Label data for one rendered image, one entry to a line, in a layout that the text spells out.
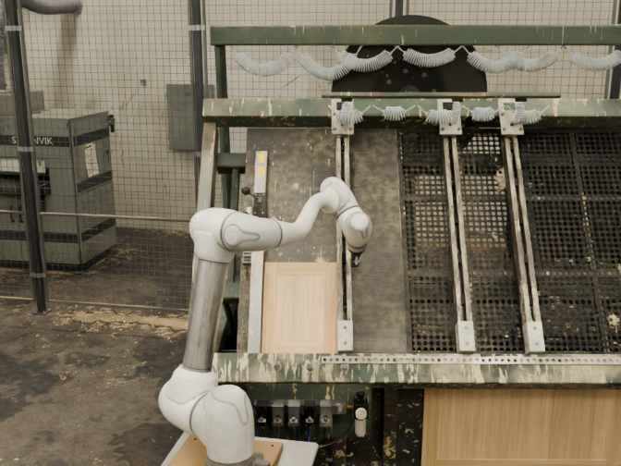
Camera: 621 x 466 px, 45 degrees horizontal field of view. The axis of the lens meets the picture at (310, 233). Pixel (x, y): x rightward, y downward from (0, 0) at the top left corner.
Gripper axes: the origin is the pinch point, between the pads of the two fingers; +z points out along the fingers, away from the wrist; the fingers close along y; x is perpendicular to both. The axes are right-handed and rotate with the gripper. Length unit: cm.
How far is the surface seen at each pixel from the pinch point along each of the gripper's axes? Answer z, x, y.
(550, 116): 0, -91, 72
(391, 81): 22, -21, 108
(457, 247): 5.3, -44.7, 9.3
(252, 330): 4, 42, -28
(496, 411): 41, -63, -54
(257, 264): 4.2, 41.4, 0.6
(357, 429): 11, 0, -67
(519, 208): 5, -73, 28
